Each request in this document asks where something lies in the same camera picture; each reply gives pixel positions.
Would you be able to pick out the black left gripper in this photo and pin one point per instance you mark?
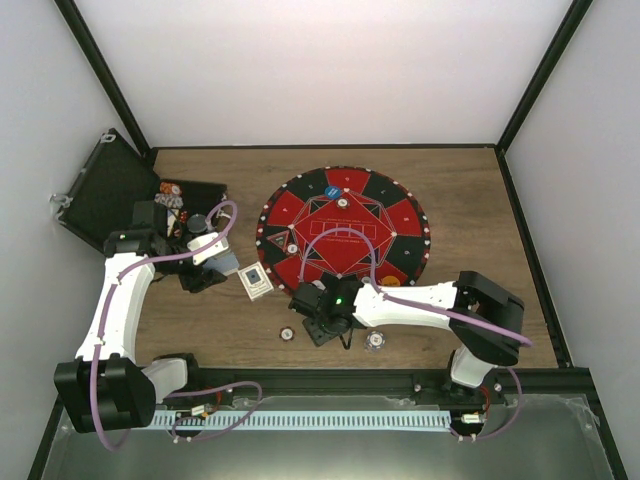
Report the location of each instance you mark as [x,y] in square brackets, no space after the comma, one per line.
[197,282]

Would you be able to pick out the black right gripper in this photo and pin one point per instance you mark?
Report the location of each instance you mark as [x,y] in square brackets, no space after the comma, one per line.
[319,337]

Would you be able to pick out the blue patterned card deck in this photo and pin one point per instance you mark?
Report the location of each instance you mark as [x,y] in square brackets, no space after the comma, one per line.
[225,263]

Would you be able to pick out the brown poker chip stack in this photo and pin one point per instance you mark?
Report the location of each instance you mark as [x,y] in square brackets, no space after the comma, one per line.
[287,334]

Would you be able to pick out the blue dealer button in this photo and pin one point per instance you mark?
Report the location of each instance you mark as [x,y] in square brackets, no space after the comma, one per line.
[332,192]

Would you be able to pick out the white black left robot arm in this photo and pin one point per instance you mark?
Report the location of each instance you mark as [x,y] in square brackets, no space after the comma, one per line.
[103,389]

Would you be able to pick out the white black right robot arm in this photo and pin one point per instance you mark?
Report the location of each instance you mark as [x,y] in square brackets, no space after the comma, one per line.
[486,318]

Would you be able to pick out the blue white poker chip stack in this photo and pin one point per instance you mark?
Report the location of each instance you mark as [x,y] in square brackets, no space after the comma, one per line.
[374,341]

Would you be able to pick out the white playing card box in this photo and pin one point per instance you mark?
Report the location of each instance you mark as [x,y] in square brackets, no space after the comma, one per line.
[255,281]

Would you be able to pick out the orange round button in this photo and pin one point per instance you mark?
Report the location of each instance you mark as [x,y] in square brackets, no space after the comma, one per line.
[390,281]

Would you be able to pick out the grey striped chips in case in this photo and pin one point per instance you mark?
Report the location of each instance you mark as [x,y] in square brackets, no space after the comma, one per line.
[171,201]

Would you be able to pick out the orange chip stack in case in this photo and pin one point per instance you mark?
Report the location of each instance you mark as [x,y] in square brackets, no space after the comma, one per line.
[170,188]

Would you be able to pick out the round red black poker mat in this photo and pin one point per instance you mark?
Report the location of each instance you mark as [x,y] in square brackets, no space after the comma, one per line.
[383,232]

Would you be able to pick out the black poker chip case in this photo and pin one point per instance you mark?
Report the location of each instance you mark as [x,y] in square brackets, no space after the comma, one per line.
[101,199]

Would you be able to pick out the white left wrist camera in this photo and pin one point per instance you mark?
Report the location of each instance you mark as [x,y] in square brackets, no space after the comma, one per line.
[207,246]

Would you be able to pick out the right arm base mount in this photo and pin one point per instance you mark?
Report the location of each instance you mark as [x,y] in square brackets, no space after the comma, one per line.
[448,394]

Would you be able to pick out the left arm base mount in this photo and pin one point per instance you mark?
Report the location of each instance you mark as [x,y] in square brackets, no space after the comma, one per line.
[191,396]

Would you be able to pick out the light blue slotted cable duct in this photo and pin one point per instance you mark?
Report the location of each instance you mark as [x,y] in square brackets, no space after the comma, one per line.
[397,420]

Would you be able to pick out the black aluminium frame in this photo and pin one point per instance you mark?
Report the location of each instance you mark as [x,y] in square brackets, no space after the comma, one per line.
[565,379]

